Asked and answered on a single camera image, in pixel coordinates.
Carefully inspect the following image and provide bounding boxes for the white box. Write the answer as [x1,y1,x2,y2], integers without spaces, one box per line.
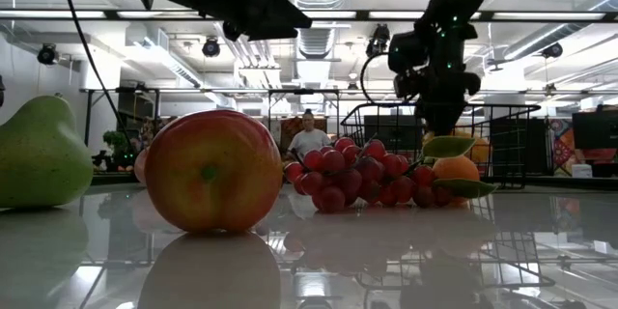
[570,162,595,180]

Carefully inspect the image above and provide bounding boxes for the red grape bunch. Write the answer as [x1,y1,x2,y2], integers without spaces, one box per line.
[283,136,456,215]

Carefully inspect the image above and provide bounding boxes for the long ceiling light strip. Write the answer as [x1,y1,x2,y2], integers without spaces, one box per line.
[0,9,618,23]

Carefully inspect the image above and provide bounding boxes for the black panel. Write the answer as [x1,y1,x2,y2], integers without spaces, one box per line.
[490,116,552,178]

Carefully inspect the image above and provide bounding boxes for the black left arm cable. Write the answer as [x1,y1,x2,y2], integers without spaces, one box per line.
[53,0,137,149]

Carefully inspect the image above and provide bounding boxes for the person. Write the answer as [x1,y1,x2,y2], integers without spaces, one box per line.
[285,107,334,162]

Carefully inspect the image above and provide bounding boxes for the green pear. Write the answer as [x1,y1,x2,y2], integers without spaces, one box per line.
[0,94,95,211]

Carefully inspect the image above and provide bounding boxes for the yellow orange mango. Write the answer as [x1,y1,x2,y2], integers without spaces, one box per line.
[451,128,494,166]

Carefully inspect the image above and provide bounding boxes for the black monitor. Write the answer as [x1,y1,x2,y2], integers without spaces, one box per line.
[362,114,427,153]
[572,109,618,152]

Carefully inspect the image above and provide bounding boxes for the black metal frame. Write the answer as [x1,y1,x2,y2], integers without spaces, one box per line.
[79,87,342,144]

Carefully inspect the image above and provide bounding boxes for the red-yellow apple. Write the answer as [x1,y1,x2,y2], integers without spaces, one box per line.
[144,108,285,235]

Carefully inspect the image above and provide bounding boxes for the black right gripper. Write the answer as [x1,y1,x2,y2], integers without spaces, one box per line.
[392,14,483,138]

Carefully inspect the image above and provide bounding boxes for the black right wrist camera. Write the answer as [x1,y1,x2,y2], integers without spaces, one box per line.
[386,30,428,76]

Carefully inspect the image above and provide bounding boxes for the pale pink peach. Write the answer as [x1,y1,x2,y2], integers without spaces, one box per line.
[132,148,149,186]

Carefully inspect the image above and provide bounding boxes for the black wire basket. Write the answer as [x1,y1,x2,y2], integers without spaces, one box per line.
[339,101,543,191]

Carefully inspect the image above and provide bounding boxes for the green potted plant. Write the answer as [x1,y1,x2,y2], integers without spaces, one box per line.
[101,129,132,171]

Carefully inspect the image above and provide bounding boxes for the black ceiling spotlight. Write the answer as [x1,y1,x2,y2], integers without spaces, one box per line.
[540,42,565,61]
[36,42,59,67]
[201,35,222,59]
[364,23,392,59]

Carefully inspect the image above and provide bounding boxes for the colourful patterned cloth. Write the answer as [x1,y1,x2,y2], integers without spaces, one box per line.
[549,119,578,178]

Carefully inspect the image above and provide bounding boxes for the orange with green leaves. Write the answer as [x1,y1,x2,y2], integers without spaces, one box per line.
[418,135,498,205]

